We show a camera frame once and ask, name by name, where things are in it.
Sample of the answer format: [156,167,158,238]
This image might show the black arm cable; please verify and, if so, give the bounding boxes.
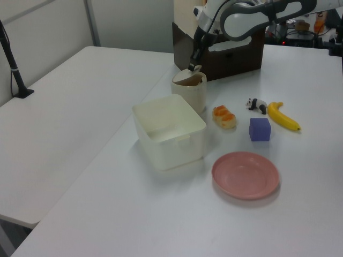
[210,0,234,37]

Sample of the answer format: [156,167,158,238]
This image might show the cream trash can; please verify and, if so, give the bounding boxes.
[170,65,208,113]

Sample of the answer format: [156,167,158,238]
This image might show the black electronic equipment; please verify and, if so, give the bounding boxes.
[284,31,324,48]

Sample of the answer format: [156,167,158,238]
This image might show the orange glazed bread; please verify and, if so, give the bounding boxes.
[212,105,237,130]

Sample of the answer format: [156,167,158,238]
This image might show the brown appliance with white door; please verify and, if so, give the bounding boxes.
[171,20,265,81]

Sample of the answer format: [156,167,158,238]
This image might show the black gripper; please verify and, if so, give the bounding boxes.
[188,25,218,72]

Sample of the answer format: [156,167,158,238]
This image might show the cream plastic storage bin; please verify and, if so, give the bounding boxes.
[131,94,207,171]

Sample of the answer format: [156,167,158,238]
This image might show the black pole stand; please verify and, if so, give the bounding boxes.
[0,20,35,99]

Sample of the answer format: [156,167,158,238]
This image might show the black and white panda toy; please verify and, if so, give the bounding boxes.
[244,97,268,115]

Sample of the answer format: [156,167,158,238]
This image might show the black clamp stand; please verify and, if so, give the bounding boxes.
[328,23,343,57]

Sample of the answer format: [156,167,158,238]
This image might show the pink plate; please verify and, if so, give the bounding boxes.
[211,151,281,200]

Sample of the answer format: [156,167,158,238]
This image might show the cream trash can swing lid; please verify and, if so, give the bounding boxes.
[171,65,202,84]

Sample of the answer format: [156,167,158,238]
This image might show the yellow banana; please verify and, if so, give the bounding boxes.
[267,101,302,132]

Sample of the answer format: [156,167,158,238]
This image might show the purple cube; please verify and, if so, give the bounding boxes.
[248,117,272,142]

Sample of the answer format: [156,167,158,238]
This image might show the orange bottle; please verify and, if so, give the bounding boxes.
[314,12,326,33]

